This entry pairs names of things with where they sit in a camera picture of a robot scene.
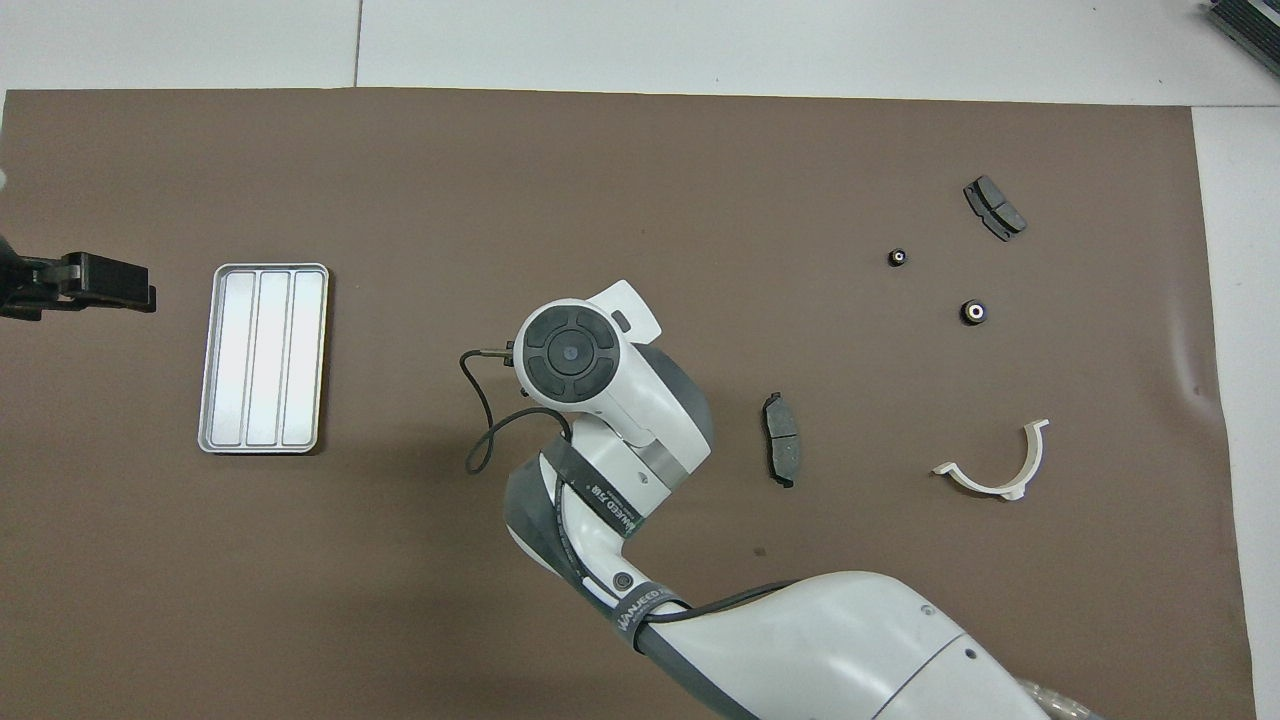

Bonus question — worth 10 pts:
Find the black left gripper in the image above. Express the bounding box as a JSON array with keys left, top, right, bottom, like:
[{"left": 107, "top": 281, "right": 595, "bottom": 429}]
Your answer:
[{"left": 0, "top": 238, "right": 157, "bottom": 321}]

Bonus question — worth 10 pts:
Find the silver metal tray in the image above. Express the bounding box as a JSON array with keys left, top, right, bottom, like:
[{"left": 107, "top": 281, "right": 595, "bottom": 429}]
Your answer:
[{"left": 197, "top": 263, "right": 330, "bottom": 456}]

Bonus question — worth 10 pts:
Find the brown table mat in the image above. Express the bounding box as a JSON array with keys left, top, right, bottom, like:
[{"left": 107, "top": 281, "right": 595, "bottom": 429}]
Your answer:
[{"left": 0, "top": 88, "right": 1259, "bottom": 720}]

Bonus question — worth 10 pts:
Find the long dark brake pad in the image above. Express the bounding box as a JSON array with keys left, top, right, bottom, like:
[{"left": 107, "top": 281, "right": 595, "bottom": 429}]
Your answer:
[{"left": 762, "top": 391, "right": 803, "bottom": 490}]

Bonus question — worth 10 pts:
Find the short dark brake pad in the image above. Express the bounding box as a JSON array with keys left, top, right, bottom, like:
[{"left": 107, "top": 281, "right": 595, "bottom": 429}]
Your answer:
[{"left": 963, "top": 175, "right": 1028, "bottom": 243}]

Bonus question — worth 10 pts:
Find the dark ridged device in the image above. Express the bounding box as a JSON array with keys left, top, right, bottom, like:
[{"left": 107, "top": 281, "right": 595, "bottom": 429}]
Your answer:
[{"left": 1203, "top": 0, "right": 1280, "bottom": 79}]

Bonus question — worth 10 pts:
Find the white curved plastic bracket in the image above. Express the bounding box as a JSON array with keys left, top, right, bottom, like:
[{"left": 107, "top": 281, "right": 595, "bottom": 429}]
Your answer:
[{"left": 931, "top": 419, "right": 1050, "bottom": 501}]

